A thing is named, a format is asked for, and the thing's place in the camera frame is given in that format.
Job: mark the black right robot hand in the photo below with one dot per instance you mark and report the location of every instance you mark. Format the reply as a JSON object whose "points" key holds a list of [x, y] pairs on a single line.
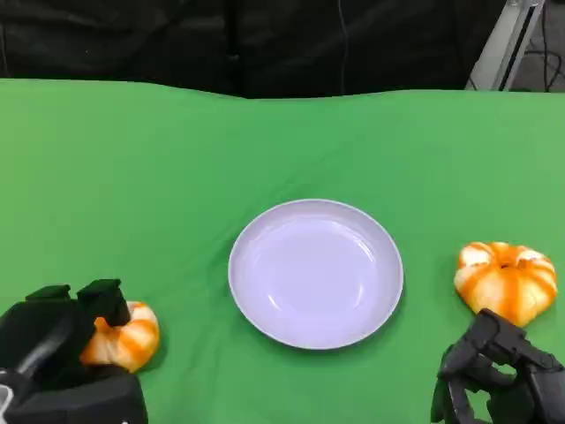
{"points": [[536, 384]]}

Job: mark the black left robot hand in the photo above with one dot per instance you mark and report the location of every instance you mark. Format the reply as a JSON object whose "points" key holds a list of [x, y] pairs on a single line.
{"points": [[39, 327]]}

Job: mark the orange and white bread roll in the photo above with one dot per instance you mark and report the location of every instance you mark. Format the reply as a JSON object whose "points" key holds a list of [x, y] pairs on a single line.
{"points": [[132, 340], [503, 285]]}

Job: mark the green table cloth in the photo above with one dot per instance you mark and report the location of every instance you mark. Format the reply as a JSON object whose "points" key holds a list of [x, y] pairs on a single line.
{"points": [[132, 185]]}

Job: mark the lilac plate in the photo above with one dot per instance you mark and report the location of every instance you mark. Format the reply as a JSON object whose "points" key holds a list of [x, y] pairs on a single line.
{"points": [[315, 274]]}

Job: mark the black backdrop curtain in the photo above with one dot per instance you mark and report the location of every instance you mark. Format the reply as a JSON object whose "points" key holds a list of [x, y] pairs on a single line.
{"points": [[176, 40]]}

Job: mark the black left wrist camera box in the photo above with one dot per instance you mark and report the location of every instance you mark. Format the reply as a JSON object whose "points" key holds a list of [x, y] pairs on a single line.
{"points": [[88, 402]]}

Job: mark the aluminium frame post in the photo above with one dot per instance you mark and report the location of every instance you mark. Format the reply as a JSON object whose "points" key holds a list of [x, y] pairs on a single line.
{"points": [[503, 44]]}

